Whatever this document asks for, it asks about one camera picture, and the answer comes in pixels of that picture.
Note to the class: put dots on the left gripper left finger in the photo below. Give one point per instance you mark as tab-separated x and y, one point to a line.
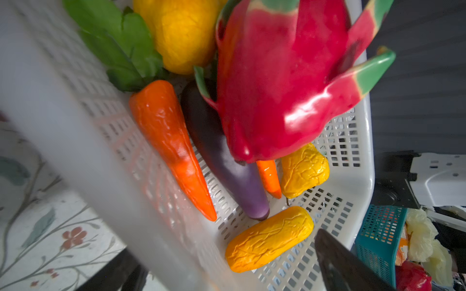
123	273

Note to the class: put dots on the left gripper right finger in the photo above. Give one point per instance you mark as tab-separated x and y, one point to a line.
343	271

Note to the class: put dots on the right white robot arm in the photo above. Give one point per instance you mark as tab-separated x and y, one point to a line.
435	183

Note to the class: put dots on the teal plastic basket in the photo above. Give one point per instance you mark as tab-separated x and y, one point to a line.
378	240

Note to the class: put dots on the yellow corn cob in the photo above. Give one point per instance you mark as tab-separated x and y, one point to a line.
262	243

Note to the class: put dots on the yellow pear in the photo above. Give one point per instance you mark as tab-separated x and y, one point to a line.
303	169

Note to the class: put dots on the middle orange carrot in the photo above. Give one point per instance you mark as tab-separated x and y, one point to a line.
269	177

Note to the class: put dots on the orange carrot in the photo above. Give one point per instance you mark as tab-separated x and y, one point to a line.
123	43
269	177

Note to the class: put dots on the purple eggplant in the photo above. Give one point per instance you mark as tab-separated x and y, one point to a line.
242	181

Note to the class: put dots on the pink dragon fruit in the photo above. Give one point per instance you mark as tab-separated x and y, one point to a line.
286	68

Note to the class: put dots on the left orange carrot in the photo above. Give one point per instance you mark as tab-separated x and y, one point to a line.
123	43

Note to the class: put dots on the yellow lemon fruit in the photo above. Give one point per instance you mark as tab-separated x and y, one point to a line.
183	31

